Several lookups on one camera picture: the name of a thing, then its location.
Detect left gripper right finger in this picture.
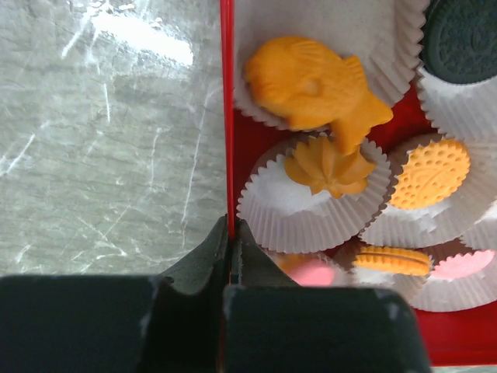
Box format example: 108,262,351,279
223,221,431,372

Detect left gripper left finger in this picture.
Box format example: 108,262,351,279
1,218,228,372

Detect orange sandwich cookie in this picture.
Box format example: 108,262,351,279
391,138,471,210
353,246,432,276

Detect orange swirl cookie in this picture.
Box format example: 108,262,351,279
284,136,377,198

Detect pink round cookie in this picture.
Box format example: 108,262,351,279
431,250,495,281

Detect red cookie box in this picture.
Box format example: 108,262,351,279
220,1,496,366

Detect orange fish cookie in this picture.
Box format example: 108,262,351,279
244,37,393,155

